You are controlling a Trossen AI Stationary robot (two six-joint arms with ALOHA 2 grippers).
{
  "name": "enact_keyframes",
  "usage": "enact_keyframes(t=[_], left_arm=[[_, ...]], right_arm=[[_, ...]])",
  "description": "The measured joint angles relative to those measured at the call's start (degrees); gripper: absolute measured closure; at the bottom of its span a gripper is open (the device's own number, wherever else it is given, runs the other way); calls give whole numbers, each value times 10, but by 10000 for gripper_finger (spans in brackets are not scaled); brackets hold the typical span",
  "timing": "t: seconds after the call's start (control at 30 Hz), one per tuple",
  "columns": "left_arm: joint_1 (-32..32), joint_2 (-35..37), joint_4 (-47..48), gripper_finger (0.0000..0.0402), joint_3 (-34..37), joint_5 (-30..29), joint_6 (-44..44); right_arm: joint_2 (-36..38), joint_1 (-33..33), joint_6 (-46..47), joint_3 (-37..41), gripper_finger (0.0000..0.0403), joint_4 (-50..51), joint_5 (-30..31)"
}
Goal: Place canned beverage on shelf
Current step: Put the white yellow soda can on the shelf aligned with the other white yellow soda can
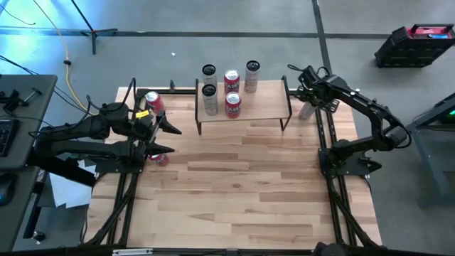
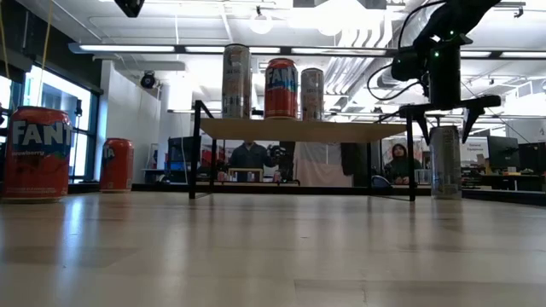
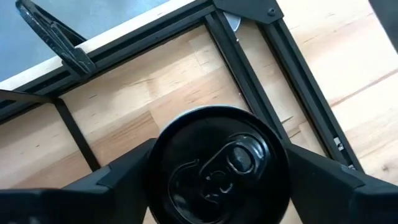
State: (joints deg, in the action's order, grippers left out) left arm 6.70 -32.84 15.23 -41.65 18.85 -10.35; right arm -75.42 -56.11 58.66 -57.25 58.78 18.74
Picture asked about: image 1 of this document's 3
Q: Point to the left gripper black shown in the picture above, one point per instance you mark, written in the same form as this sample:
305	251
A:
142	128

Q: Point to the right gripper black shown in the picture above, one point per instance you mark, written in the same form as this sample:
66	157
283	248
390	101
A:
325	87

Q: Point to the silver Celsius slim can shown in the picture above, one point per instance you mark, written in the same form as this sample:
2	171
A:
305	112
251	81
210	105
209	79

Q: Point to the red Fanta soda can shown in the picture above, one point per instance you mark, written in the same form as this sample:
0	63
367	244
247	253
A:
233	107
160	160
155	102
231	83

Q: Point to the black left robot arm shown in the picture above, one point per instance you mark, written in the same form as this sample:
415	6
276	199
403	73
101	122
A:
71	137

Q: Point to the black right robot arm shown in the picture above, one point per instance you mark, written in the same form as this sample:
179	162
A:
369	106

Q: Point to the wooden shelf black metal legs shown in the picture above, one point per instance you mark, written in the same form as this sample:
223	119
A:
263	106

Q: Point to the yellow label tag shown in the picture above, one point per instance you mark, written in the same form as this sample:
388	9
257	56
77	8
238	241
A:
142	114

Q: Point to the small black clamp knob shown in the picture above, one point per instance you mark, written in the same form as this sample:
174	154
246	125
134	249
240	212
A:
172	85

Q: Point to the black and red tool case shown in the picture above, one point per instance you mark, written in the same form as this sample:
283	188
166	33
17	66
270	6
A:
401	53

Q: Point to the black diagonal support beam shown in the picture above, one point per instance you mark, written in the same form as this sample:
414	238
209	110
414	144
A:
67	175

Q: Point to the white paper sheets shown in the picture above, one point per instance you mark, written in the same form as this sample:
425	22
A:
67	192

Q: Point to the black tripod stand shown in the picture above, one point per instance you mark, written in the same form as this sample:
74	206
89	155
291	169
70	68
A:
94	44

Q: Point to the grey metal side table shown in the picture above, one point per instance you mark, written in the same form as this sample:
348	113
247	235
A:
426	158

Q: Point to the device with green light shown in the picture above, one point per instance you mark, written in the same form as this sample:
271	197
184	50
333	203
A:
450	115

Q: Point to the grey desk with keyboard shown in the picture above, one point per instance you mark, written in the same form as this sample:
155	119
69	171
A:
21	117

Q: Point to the black clamp tool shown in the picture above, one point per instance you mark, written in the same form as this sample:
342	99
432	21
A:
14	99

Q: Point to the black keyboard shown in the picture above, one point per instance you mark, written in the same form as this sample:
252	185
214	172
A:
7	137

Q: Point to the black caster wheel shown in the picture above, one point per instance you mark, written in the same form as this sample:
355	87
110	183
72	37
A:
39	236

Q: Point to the black computer mouse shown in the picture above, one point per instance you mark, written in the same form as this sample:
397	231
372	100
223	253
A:
6	190

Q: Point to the grey desk with mouse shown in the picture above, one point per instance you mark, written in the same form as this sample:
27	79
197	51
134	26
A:
17	220

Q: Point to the black aluminium table frame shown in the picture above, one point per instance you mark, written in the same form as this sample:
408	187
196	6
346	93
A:
185	91

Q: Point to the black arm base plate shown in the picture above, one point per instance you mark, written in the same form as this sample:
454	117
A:
350	170
121	169

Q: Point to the silver metal bracket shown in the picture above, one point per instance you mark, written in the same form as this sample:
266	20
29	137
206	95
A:
131	252

